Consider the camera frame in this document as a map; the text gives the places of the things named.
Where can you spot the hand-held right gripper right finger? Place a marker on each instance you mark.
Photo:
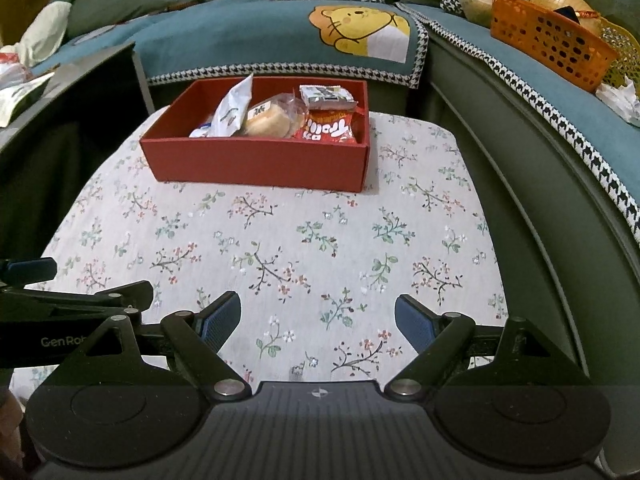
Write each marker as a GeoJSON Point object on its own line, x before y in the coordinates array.
{"type": "Point", "coordinates": [415, 322]}

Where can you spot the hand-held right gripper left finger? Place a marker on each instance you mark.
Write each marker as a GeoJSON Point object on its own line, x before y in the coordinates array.
{"type": "Point", "coordinates": [220, 320]}

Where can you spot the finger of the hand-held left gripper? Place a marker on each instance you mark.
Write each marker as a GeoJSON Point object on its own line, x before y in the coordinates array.
{"type": "Point", "coordinates": [125, 296]}
{"type": "Point", "coordinates": [35, 269]}

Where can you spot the red cardboard box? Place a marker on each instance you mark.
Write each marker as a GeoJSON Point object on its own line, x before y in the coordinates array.
{"type": "Point", "coordinates": [250, 165]}

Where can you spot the clear steamed bun packet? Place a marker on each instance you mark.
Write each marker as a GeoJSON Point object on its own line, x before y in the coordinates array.
{"type": "Point", "coordinates": [270, 120]}

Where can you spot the red snack packet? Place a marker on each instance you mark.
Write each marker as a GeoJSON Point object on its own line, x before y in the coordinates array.
{"type": "Point", "coordinates": [330, 130]}

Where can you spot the white snack packet green label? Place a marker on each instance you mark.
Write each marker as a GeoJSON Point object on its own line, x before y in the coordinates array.
{"type": "Point", "coordinates": [232, 105]}

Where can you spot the black green snack packet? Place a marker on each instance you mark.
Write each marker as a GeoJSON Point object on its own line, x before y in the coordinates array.
{"type": "Point", "coordinates": [327, 96]}

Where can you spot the white pouch green edge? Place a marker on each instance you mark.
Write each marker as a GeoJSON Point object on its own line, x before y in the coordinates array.
{"type": "Point", "coordinates": [20, 100]}

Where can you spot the white red plastic bag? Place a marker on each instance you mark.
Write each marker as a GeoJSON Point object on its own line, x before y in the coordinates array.
{"type": "Point", "coordinates": [12, 67]}

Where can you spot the pale green pillow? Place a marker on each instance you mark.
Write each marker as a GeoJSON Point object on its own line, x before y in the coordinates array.
{"type": "Point", "coordinates": [45, 35]}

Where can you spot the blue bear print sofa cover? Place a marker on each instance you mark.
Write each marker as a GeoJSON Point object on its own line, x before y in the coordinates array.
{"type": "Point", "coordinates": [550, 95]}
{"type": "Point", "coordinates": [225, 35]}

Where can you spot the crumpled white paper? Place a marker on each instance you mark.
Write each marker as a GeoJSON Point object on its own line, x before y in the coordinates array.
{"type": "Point", "coordinates": [620, 100]}

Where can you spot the orange plastic basket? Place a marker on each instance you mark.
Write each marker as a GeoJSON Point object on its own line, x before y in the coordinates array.
{"type": "Point", "coordinates": [550, 45]}

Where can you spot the yellow plastic mesh basket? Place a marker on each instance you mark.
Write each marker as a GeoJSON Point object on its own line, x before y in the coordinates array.
{"type": "Point", "coordinates": [622, 50]}

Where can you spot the round yellow melon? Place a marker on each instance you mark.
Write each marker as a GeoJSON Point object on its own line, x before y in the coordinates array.
{"type": "Point", "coordinates": [555, 0]}

